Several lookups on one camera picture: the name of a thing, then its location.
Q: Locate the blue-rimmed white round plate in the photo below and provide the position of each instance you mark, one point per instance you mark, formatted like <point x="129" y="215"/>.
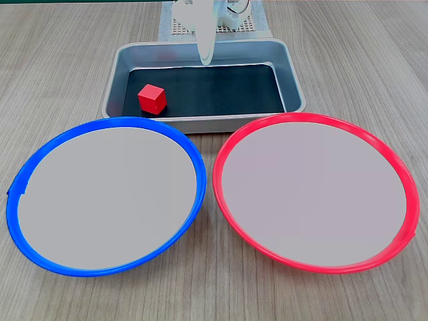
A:
<point x="107" y="197"/>

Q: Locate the steel tray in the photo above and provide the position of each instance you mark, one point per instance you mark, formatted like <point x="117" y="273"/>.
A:
<point x="297" y="97"/>

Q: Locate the small red cube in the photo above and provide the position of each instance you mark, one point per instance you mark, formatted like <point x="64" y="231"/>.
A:
<point x="152" y="99"/>

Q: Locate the pale perforated base plate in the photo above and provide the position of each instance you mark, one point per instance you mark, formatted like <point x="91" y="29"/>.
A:
<point x="249" y="26"/>

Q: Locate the black tray mat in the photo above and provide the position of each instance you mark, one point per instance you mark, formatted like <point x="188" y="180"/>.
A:
<point x="220" y="90"/>

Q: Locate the red-rimmed white round plate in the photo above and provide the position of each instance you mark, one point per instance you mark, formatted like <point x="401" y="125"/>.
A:
<point x="314" y="197"/>

